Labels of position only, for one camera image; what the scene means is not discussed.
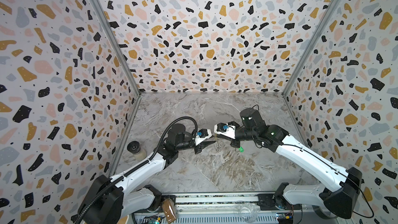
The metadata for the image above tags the black round lens cap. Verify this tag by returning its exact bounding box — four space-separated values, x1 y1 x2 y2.
126 141 141 154

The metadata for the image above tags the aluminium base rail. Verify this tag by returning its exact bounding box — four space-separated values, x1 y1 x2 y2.
116 192 346 224

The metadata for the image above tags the brown circuit box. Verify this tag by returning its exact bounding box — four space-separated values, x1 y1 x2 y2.
162 198 177 224

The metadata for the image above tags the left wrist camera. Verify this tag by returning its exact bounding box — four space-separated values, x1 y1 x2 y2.
194 129 212 146

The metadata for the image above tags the clear glass jar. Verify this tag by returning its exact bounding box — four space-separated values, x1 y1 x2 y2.
238 203 258 223

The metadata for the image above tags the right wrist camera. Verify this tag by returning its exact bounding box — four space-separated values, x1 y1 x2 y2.
214 121 239 140

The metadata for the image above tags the black corrugated cable conduit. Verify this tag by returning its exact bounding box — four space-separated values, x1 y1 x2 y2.
74 116 199 224

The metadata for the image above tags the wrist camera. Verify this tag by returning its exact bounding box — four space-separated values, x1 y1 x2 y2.
194 129 212 146
214 121 239 140

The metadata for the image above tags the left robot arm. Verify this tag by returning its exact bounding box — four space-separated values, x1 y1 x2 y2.
74 121 213 224

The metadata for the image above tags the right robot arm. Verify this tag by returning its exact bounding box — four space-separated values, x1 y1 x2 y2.
214 108 362 219

